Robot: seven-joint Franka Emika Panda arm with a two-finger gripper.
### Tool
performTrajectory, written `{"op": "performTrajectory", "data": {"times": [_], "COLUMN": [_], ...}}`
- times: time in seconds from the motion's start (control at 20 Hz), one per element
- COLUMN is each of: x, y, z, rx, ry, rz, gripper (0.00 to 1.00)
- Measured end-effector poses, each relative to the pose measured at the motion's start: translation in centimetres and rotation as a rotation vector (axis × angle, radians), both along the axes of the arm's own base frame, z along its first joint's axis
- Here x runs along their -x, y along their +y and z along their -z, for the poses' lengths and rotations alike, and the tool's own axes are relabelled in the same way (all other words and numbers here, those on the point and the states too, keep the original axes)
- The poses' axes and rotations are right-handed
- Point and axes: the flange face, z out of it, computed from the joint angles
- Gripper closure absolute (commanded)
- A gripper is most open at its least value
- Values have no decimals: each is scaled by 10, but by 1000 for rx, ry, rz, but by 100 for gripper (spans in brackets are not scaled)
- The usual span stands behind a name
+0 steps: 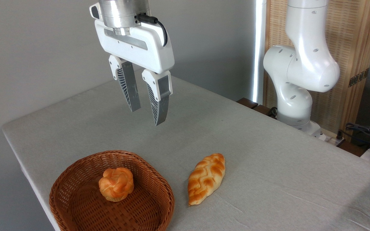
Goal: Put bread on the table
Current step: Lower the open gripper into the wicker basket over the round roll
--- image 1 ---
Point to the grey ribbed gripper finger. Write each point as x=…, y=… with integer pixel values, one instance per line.
x=161, y=102
x=128, y=86

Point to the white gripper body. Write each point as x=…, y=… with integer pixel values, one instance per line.
x=149, y=51

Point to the white power strip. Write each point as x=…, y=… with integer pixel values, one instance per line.
x=329, y=137

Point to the brown wicker basket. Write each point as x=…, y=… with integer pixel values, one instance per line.
x=75, y=199

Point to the grey tablecloth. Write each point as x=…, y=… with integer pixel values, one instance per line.
x=252, y=160

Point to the dark brown wooden block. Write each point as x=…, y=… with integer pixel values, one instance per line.
x=263, y=110
x=247, y=102

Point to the long braided bread loaf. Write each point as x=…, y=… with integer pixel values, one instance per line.
x=206, y=178

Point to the white vertical light strip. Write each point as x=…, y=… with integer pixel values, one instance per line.
x=258, y=48

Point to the metal screen hinge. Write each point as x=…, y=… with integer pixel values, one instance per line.
x=358, y=77

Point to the round knotted bread roll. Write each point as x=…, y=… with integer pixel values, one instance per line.
x=116, y=184

